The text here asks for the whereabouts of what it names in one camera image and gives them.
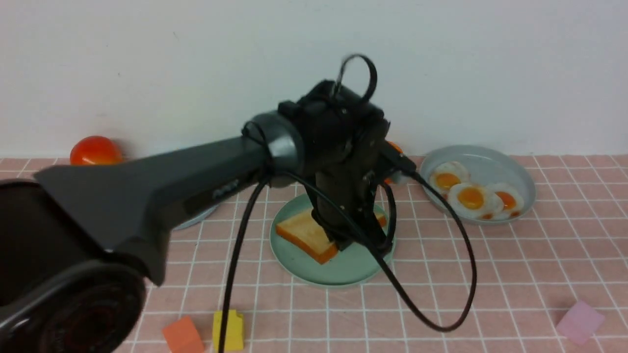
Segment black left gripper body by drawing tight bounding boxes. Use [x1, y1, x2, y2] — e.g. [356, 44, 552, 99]
[278, 80, 392, 253]

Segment bread slice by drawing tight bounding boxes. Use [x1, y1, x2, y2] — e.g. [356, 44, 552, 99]
[271, 208, 378, 269]

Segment fried egg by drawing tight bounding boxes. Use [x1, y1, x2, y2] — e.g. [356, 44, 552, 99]
[486, 183, 524, 221]
[429, 161, 470, 195]
[446, 182, 504, 220]

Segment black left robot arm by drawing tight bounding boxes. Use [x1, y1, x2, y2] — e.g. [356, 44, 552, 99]
[1, 80, 390, 353]

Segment orange mandarin fruit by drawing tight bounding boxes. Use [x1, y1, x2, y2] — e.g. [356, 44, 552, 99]
[384, 141, 406, 185]

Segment green centre plate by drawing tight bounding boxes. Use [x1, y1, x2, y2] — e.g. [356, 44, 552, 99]
[269, 194, 383, 288]

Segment light blue left plate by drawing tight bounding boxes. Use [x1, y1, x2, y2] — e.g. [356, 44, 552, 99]
[173, 204, 220, 231]

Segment yellow foam cube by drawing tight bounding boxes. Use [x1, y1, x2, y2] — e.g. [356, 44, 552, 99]
[212, 310, 245, 353]

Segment red pomegranate fruit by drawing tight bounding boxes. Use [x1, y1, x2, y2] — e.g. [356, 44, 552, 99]
[70, 135, 123, 165]

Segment orange foam cube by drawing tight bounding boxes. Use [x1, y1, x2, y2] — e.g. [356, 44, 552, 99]
[162, 316, 206, 353]

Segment pink foam cube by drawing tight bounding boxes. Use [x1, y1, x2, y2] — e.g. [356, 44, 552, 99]
[556, 300, 605, 346]

